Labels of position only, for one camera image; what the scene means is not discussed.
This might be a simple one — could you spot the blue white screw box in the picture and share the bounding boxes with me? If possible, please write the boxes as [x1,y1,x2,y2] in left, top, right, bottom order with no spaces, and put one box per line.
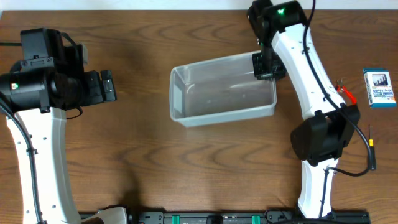
[363,68,396,109]

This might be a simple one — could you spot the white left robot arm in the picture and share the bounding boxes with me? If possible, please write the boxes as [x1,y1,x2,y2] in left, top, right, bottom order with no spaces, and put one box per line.
[1,28,131,223]

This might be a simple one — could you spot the clear plastic storage container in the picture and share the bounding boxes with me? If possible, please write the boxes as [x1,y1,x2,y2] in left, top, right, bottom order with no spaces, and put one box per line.
[169,52,277,127]

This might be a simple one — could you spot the red handled pliers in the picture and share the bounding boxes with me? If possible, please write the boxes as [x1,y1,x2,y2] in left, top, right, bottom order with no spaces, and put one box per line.
[335,79,357,105]

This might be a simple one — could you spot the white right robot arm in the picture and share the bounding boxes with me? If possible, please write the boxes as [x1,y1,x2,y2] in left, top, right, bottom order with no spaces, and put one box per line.
[247,1,360,218]

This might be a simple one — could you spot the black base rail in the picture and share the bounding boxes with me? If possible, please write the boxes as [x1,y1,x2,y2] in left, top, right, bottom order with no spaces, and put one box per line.
[79,210,371,224]

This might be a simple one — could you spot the black yellow screwdriver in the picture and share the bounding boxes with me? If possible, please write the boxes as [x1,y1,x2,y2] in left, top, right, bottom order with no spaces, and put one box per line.
[368,125,377,171]

